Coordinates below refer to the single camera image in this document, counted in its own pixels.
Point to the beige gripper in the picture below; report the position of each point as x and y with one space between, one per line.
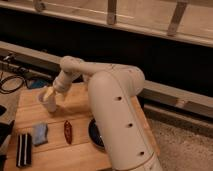
60 86

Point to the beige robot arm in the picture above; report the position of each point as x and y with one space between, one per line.
110 89

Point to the black ceramic bowl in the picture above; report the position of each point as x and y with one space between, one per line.
95 135

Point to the blue object behind table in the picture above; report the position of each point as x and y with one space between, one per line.
37 83

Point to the red chili pepper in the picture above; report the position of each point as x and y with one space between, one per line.
68 132

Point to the blue grey cloth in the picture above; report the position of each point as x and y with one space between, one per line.
40 134

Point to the wooden table board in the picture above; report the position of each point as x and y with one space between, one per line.
57 154

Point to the black white striped block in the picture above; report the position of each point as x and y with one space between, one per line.
24 150

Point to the black object at left edge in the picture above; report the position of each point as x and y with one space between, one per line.
5 135

